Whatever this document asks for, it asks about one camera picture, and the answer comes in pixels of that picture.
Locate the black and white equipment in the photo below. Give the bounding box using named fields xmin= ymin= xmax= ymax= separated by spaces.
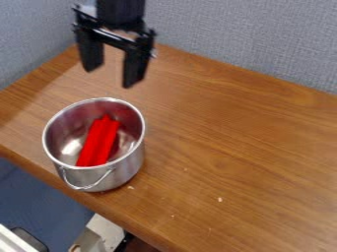
xmin=0 ymin=224 xmax=48 ymax=252

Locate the white object under table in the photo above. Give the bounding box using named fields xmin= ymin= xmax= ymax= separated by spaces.
xmin=68 ymin=214 xmax=126 ymax=252

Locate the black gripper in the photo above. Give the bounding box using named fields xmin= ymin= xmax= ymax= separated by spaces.
xmin=72 ymin=0 xmax=155 ymax=89

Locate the red star-shaped block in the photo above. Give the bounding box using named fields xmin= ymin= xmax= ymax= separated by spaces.
xmin=76 ymin=114 xmax=121 ymax=166

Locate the metal pot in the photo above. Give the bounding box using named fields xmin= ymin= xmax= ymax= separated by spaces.
xmin=42 ymin=97 xmax=146 ymax=192

